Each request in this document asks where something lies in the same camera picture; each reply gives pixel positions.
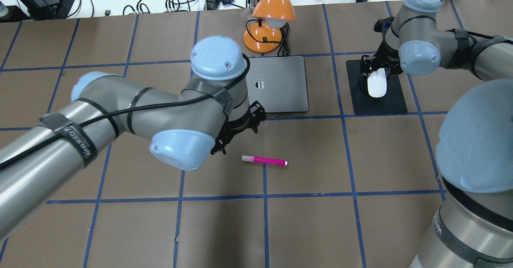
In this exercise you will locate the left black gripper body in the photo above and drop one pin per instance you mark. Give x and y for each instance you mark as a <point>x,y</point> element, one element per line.
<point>233,130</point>

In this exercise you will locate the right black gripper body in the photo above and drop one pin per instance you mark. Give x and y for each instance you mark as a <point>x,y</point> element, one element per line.
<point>382,61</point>

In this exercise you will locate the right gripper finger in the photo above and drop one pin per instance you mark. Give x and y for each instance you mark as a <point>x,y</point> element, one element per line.
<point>366,69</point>

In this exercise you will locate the white computer mouse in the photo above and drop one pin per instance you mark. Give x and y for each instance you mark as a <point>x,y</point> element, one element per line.
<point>377,84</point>

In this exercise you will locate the pink highlighter pen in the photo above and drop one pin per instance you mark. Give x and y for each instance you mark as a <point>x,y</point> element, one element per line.
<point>268,161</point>

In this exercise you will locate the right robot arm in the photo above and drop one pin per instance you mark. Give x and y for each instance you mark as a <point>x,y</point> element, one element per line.
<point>473,226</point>

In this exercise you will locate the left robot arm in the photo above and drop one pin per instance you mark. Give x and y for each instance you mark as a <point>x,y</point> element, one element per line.
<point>183,129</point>

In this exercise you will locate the black mousepad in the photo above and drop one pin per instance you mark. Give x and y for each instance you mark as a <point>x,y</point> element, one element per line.
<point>393,103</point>

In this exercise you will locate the grey closed laptop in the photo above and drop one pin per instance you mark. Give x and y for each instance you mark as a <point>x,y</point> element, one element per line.
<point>278,83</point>

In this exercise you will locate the orange desk lamp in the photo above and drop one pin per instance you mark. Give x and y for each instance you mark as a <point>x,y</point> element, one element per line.
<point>263,33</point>

